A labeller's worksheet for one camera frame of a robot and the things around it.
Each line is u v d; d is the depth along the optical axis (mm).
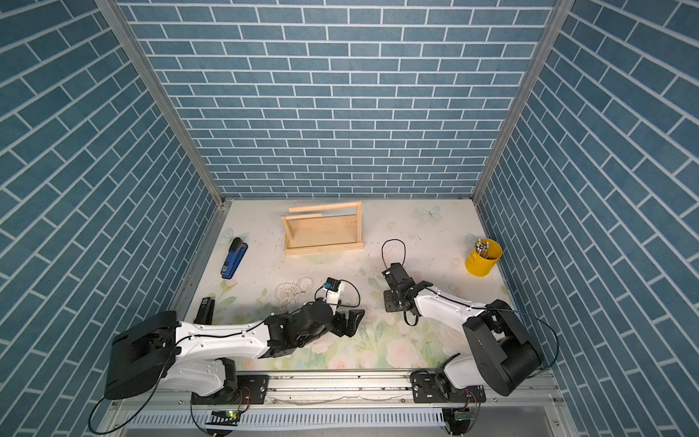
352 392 747
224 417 722
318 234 1079
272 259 1027
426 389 737
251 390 732
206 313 847
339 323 692
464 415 715
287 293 930
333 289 695
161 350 413
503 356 432
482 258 905
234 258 983
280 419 769
